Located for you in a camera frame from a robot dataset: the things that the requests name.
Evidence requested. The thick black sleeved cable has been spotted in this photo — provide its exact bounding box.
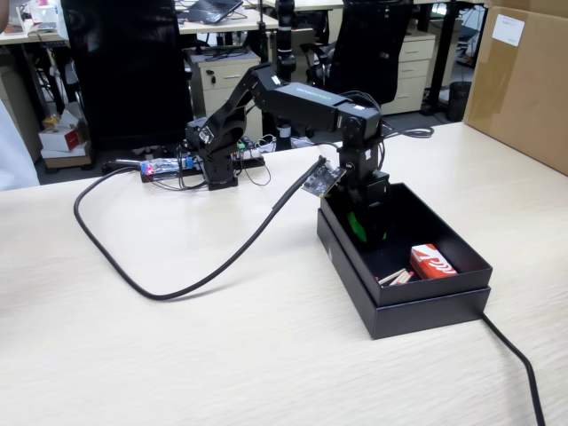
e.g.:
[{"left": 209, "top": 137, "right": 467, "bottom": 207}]
[{"left": 73, "top": 155, "right": 328, "bottom": 302}]

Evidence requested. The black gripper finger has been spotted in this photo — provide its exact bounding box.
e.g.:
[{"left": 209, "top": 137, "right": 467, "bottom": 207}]
[{"left": 365, "top": 202, "right": 388, "bottom": 248}]

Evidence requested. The black open box tray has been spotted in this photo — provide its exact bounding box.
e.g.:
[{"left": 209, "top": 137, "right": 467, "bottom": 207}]
[{"left": 319, "top": 181, "right": 494, "bottom": 307}]

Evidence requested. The black open box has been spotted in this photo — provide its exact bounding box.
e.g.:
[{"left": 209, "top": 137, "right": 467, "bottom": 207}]
[{"left": 316, "top": 208, "right": 493, "bottom": 341}]

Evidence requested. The bare camera circuit board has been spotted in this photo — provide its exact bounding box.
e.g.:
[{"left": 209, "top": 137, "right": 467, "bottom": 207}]
[{"left": 300, "top": 155, "right": 348, "bottom": 199}]

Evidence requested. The black mesh waste bin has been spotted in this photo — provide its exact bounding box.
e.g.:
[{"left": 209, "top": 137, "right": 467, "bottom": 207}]
[{"left": 446, "top": 81, "right": 473, "bottom": 122}]

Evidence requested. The black office chair with armrests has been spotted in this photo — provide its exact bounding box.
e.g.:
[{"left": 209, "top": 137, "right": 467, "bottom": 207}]
[{"left": 299, "top": 0, "right": 414, "bottom": 141}]

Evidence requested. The wooden desk with black frame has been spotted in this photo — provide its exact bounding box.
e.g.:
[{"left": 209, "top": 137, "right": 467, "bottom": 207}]
[{"left": 0, "top": 24, "right": 68, "bottom": 117}]

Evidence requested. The orange white matchbox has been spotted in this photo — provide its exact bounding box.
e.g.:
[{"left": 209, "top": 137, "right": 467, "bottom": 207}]
[{"left": 408, "top": 242, "right": 459, "bottom": 281}]

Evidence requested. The wooden desk with laptop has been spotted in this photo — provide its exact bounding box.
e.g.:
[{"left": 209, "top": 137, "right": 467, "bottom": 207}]
[{"left": 177, "top": 7, "right": 343, "bottom": 35}]

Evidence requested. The person in white shirt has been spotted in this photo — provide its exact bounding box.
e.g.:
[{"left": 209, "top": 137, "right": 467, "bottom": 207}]
[{"left": 0, "top": 0, "right": 41, "bottom": 193}]

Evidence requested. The pink white box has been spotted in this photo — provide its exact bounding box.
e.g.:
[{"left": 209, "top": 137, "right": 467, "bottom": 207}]
[{"left": 28, "top": 0, "right": 59, "bottom": 26}]

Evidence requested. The black white jointed pole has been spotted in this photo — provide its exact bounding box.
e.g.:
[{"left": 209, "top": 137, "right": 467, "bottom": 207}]
[{"left": 273, "top": 0, "right": 298, "bottom": 151}]

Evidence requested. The large black mesh office chair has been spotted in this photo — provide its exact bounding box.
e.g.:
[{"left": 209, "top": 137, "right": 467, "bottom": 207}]
[{"left": 59, "top": 0, "right": 195, "bottom": 153}]

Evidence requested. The controller board with red light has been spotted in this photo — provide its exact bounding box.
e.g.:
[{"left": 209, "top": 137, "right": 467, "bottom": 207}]
[{"left": 139, "top": 154, "right": 209, "bottom": 182}]

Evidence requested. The black laptop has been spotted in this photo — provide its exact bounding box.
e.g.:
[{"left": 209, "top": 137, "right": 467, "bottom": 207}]
[{"left": 177, "top": 0, "right": 245, "bottom": 25}]

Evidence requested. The large brown cardboard box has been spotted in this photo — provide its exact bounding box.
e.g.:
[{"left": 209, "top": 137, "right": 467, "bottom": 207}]
[{"left": 461, "top": 0, "right": 568, "bottom": 177}]

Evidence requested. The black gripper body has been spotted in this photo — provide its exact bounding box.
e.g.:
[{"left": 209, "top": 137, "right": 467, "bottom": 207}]
[{"left": 337, "top": 146, "right": 392, "bottom": 211}]

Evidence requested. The white red small carton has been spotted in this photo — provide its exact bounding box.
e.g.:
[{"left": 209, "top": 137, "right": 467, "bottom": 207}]
[{"left": 38, "top": 107, "right": 92, "bottom": 170}]

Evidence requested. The beige three-drawer cabinet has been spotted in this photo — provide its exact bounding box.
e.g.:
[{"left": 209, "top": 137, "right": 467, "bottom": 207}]
[{"left": 380, "top": 32, "right": 437, "bottom": 117}]

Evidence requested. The smooth black power cable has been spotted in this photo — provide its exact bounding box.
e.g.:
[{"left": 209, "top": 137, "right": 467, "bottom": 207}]
[{"left": 310, "top": 140, "right": 548, "bottom": 426}]

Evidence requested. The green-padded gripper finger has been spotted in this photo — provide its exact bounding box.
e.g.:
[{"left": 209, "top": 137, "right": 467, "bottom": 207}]
[{"left": 345, "top": 202, "right": 369, "bottom": 244}]

